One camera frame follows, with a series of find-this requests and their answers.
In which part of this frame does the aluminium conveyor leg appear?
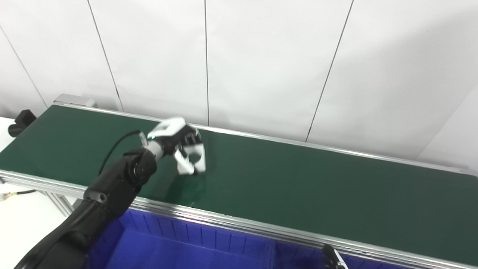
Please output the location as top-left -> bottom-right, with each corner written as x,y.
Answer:
44,191 -> 82,217

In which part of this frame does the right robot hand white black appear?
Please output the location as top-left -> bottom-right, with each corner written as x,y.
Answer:
322,244 -> 350,269

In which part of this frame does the silver conveyor end bracket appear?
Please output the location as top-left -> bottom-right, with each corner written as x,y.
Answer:
53,94 -> 98,109

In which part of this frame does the large blue plastic bin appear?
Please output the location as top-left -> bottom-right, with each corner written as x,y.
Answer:
83,208 -> 276,269

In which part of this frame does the black conveyor motor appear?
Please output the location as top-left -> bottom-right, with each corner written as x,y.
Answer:
8,109 -> 37,138

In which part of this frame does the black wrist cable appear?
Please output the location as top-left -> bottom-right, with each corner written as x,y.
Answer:
98,129 -> 147,176

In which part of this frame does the green conveyor belt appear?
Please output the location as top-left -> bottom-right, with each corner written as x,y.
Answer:
0,103 -> 478,269
0,105 -> 478,266

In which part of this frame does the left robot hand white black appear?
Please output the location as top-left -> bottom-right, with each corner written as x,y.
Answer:
145,117 -> 207,176

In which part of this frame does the white square part round hole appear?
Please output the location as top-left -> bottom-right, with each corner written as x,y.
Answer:
182,144 -> 207,174

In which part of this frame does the yellow black cable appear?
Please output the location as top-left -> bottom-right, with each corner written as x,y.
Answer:
0,189 -> 37,201

